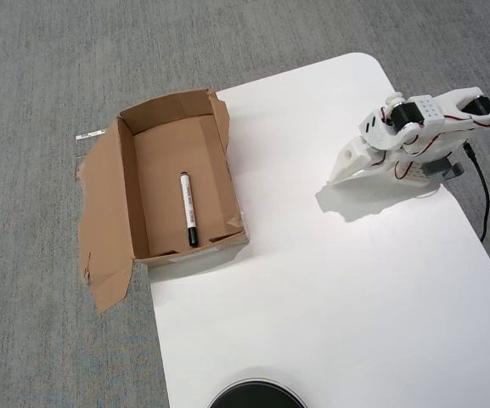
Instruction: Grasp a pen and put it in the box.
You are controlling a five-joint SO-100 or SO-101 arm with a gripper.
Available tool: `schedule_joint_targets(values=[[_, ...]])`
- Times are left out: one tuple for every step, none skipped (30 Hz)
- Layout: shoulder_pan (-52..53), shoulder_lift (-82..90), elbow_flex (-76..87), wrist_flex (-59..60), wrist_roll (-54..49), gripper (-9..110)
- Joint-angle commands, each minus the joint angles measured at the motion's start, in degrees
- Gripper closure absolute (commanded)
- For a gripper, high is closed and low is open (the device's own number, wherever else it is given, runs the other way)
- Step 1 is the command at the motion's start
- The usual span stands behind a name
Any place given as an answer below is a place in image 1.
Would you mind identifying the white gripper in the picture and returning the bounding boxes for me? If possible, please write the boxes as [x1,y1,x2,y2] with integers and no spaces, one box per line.
[326,133,389,187]

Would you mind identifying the white marker pen black cap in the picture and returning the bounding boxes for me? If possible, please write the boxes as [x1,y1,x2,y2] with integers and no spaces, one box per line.
[179,171,200,248]

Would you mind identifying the open brown cardboard box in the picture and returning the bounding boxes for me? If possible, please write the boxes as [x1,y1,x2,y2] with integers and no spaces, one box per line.
[76,88,251,315]

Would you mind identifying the grey table clamp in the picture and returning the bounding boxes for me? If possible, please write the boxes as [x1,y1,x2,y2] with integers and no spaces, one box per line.
[423,160,465,182]

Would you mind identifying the black round disc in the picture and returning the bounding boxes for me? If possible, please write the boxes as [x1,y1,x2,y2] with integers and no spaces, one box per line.
[207,377,307,408]

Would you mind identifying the black power cable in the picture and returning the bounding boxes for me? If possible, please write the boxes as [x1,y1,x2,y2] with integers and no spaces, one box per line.
[463,143,490,243]

